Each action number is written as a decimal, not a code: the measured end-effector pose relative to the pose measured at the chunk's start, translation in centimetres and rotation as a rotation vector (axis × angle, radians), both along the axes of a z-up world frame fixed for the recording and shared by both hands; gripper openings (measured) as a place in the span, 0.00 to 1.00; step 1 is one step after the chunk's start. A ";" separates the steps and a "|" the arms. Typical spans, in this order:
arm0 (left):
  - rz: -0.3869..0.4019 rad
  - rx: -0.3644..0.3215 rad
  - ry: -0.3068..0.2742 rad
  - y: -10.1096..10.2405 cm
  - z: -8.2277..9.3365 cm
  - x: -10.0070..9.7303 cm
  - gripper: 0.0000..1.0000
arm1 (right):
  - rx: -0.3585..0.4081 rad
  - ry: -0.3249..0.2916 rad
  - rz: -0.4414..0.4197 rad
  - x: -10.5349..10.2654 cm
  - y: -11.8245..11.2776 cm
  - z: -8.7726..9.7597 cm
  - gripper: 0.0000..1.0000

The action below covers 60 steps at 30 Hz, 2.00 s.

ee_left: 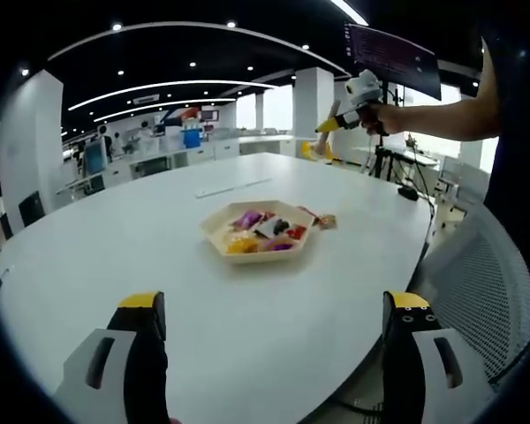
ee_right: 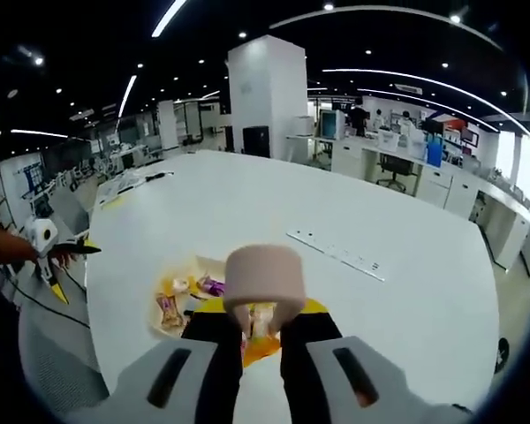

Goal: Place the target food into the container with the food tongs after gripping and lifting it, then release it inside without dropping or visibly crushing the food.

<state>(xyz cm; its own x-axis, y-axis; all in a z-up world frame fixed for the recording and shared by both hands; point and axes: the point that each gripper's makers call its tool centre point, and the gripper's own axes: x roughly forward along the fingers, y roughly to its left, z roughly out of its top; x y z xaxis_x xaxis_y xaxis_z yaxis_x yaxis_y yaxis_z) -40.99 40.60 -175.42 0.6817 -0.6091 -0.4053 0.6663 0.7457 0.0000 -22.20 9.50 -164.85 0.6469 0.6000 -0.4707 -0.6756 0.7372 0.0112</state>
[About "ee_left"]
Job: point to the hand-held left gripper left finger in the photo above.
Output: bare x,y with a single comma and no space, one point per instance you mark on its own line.
115,375

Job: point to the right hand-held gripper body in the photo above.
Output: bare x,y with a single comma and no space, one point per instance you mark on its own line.
364,88

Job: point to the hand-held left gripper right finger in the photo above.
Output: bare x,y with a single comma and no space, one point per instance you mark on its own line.
424,380

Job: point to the brown food tongs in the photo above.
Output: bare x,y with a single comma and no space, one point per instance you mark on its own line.
324,143

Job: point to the yellow snack food packet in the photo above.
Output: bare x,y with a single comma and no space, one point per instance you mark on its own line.
240,246
309,150

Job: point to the brown red snack food packet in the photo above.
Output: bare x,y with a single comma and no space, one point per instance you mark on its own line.
327,221

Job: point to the white black snack food packet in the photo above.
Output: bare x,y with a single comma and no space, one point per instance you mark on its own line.
271,227

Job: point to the purple orange snack food packet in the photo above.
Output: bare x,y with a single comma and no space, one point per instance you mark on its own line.
277,245

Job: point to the beige hexagonal container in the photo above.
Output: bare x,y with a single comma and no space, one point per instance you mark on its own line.
265,258

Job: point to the person's right hand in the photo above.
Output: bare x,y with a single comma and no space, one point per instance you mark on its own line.
388,119

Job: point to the person's left hand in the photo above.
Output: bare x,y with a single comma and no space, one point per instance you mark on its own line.
175,421

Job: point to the dark display screen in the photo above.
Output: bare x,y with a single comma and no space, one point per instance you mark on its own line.
388,53

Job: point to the black tripod stand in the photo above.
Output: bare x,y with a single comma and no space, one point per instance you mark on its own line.
382,154

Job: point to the white background desk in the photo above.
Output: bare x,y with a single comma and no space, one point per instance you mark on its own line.
424,158

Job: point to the small black device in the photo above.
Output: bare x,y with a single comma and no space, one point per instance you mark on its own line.
408,193

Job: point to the white mesh office chair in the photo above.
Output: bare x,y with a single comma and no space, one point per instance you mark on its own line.
490,287

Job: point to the grey background chairs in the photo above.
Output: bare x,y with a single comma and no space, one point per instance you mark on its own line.
468,181

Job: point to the white cabinet counter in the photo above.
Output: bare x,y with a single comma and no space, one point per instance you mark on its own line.
203,152

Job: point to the person's dark shirt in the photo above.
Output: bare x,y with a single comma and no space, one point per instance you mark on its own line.
521,132

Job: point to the black chair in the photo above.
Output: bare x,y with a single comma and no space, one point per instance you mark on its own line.
6,226
32,208

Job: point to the light blue screen kiosk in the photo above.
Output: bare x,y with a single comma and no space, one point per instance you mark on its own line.
96,156

